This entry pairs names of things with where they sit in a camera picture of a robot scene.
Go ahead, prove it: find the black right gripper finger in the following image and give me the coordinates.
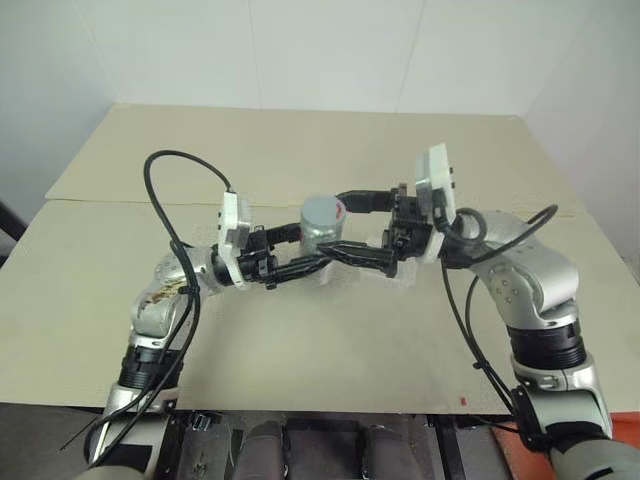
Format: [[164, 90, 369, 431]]
[[315, 240, 402, 279], [335, 188, 399, 215]]

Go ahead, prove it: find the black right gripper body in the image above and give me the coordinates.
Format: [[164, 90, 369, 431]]
[[381, 183, 435, 265]]

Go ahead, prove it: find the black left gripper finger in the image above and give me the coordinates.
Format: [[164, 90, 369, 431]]
[[272, 253, 335, 284], [263, 222, 305, 250]]

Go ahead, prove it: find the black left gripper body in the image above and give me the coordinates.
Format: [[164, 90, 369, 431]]
[[238, 225, 281, 292]]

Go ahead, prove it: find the silver jar with red label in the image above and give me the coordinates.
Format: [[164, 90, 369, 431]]
[[298, 199, 348, 259]]

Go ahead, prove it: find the grey round jar lid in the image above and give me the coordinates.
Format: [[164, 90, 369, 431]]
[[298, 194, 347, 234]]

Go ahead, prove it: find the dark rounded shape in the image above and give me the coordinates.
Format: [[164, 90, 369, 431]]
[[361, 423, 407, 480], [242, 420, 287, 480]]

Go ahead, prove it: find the orange-red object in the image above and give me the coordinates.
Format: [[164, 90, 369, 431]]
[[491, 409, 640, 480]]

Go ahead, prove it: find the dark object at room edge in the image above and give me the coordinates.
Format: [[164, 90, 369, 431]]
[[0, 199, 27, 264]]

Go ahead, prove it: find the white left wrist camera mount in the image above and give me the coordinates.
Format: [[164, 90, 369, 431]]
[[215, 191, 257, 289]]

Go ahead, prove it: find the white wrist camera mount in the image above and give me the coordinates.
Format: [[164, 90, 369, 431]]
[[412, 142, 458, 264], [215, 191, 257, 289]]

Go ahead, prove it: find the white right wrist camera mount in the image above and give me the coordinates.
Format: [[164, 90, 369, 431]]
[[412, 142, 458, 264]]

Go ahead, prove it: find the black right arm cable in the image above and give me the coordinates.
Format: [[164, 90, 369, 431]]
[[433, 203, 559, 454]]

